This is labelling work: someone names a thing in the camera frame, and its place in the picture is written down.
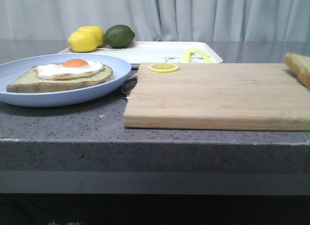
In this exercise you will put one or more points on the light blue plate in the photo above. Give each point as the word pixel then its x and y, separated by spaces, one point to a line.
pixel 10 71

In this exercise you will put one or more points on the bread slice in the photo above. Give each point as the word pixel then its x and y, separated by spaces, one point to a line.
pixel 300 66
pixel 30 83

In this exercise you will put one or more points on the white bear tray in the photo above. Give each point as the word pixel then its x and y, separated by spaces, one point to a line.
pixel 158 51

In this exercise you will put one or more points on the lemon slice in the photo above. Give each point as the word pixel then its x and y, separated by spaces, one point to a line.
pixel 163 67

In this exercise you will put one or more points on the yellow plastic fork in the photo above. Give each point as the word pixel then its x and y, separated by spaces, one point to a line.
pixel 187 55

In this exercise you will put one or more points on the yellow plastic knife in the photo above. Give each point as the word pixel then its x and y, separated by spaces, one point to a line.
pixel 205 56

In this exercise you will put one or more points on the wooden cutting board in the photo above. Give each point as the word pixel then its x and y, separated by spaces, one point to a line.
pixel 221 96

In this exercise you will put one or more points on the green lime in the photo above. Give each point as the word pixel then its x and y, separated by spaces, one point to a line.
pixel 119 36

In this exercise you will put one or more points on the rear yellow lemon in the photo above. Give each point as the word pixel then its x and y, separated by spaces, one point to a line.
pixel 99 33

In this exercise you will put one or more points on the yellow lemon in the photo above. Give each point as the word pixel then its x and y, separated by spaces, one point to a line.
pixel 83 41
pixel 99 33

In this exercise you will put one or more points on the fried egg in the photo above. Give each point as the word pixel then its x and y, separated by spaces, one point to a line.
pixel 73 68

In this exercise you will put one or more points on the front yellow lemon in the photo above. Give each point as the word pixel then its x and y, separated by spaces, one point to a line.
pixel 83 41

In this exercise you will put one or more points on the white curtain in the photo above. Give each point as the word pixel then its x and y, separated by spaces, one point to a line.
pixel 160 20

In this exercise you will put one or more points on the metal cutting board handle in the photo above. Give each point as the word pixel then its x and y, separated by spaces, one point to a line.
pixel 128 85

